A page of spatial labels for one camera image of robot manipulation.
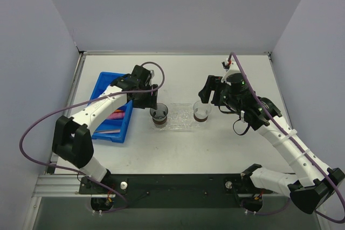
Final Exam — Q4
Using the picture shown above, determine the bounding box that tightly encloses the clear cup brown base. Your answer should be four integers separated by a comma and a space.
193, 101, 211, 122

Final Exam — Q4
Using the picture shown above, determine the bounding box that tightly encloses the dark tinted cup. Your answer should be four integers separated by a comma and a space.
149, 103, 169, 128

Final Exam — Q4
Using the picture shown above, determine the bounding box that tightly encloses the clear textured oval tray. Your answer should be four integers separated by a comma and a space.
149, 103, 201, 131

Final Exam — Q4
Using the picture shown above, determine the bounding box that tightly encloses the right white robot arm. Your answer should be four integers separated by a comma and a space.
198, 73, 344, 214

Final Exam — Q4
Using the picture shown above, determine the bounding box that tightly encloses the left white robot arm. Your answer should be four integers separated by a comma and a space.
52, 65, 158, 193

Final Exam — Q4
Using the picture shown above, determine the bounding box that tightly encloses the orange toothpaste tube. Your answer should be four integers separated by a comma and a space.
113, 109, 125, 114

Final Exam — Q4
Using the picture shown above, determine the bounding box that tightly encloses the pink toothpaste tube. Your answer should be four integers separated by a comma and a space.
107, 113, 125, 120

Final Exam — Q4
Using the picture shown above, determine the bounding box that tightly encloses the blue plastic bin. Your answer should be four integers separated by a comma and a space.
90, 72, 133, 143

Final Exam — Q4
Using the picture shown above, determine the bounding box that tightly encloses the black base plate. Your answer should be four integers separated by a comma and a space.
79, 173, 265, 208

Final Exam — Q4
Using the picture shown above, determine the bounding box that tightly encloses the aluminium frame rail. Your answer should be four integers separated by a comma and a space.
32, 173, 89, 198

